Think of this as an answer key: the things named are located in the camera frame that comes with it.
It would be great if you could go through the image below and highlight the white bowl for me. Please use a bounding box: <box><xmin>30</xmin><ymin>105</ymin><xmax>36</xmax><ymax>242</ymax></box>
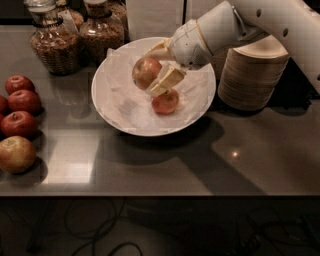
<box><xmin>91</xmin><ymin>36</ymin><xmax>217</xmax><ymax>138</ymax></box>

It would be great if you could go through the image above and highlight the white napkin dispenser box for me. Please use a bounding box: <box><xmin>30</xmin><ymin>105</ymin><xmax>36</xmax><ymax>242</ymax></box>
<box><xmin>125</xmin><ymin>0</ymin><xmax>223</xmax><ymax>41</ymax></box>

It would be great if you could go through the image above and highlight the rear stack of paper bowls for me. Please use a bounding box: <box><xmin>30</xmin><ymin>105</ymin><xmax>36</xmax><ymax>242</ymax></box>
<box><xmin>211</xmin><ymin>49</ymin><xmax>229</xmax><ymax>80</ymax></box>

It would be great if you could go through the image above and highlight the glass granola jar left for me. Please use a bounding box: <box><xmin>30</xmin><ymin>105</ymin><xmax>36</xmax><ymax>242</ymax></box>
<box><xmin>24</xmin><ymin>0</ymin><xmax>81</xmax><ymax>75</ymax></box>

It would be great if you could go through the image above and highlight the glass granola jar middle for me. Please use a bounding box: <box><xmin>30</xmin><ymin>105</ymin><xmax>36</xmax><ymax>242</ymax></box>
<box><xmin>80</xmin><ymin>0</ymin><xmax>125</xmax><ymax>65</ymax></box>

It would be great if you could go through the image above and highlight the red apple at left edge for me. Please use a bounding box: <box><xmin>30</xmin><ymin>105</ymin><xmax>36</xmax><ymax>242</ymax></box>
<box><xmin>0</xmin><ymin>95</ymin><xmax>10</xmax><ymax>115</ymax></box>

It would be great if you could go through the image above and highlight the glass jar rear left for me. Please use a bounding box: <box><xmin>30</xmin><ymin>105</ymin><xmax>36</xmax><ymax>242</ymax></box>
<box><xmin>56</xmin><ymin>0</ymin><xmax>84</xmax><ymax>33</ymax></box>

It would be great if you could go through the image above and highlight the red-yellow apple right in bowl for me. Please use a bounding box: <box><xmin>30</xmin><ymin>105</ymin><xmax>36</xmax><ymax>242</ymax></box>
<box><xmin>151</xmin><ymin>89</ymin><xmax>179</xmax><ymax>115</ymax></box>

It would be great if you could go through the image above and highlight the glass jar rear right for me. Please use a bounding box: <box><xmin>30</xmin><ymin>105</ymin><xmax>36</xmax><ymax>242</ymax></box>
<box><xmin>109</xmin><ymin>0</ymin><xmax>129</xmax><ymax>41</ymax></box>

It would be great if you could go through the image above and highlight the white paper liner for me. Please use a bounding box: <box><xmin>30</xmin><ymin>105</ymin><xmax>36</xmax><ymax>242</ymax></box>
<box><xmin>104</xmin><ymin>46</ymin><xmax>212</xmax><ymax>131</ymax></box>

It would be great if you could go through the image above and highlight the red apple second row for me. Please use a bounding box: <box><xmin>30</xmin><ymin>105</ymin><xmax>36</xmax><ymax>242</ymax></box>
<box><xmin>8</xmin><ymin>89</ymin><xmax>42</xmax><ymax>114</ymax></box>

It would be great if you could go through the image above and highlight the stack of paper bowls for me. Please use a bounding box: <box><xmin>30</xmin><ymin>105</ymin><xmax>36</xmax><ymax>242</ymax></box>
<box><xmin>211</xmin><ymin>49</ymin><xmax>229</xmax><ymax>80</ymax></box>
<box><xmin>218</xmin><ymin>36</ymin><xmax>289</xmax><ymax>112</ymax></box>

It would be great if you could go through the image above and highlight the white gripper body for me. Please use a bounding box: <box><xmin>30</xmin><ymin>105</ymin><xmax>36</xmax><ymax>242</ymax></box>
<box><xmin>169</xmin><ymin>20</ymin><xmax>212</xmax><ymax>69</ymax></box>

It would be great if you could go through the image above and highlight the red apple top left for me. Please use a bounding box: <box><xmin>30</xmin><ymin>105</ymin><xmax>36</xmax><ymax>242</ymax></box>
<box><xmin>5</xmin><ymin>75</ymin><xmax>35</xmax><ymax>95</ymax></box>

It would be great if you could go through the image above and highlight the glass granola jar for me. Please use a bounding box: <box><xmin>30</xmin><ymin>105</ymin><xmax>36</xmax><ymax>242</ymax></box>
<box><xmin>80</xmin><ymin>0</ymin><xmax>125</xmax><ymax>65</ymax></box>
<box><xmin>24</xmin><ymin>0</ymin><xmax>81</xmax><ymax>75</ymax></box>

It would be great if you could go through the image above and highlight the red apple third row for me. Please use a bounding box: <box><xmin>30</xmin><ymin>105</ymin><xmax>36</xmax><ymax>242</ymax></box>
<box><xmin>1</xmin><ymin>111</ymin><xmax>38</xmax><ymax>138</ymax></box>

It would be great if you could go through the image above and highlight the black floor cable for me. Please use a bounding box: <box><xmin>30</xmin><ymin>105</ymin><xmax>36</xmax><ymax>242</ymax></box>
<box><xmin>63</xmin><ymin>197</ymin><xmax>144</xmax><ymax>256</ymax></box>

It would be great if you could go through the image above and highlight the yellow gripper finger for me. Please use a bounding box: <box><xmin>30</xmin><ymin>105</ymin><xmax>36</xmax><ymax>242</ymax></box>
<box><xmin>144</xmin><ymin>38</ymin><xmax>175</xmax><ymax>61</ymax></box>
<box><xmin>148</xmin><ymin>65</ymin><xmax>186</xmax><ymax>97</ymax></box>

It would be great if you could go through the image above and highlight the front stack of paper bowls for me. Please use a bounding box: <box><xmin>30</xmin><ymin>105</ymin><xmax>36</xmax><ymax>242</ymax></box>
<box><xmin>218</xmin><ymin>36</ymin><xmax>289</xmax><ymax>112</ymax></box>

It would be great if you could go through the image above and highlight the yellow-red apple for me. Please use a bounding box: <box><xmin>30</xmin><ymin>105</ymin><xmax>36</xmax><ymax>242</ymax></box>
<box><xmin>132</xmin><ymin>57</ymin><xmax>162</xmax><ymax>90</ymax></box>
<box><xmin>0</xmin><ymin>136</ymin><xmax>36</xmax><ymax>174</ymax></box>

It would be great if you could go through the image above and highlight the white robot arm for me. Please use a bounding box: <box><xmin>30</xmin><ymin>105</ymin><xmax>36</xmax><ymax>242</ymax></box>
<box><xmin>145</xmin><ymin>0</ymin><xmax>320</xmax><ymax>96</ymax></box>

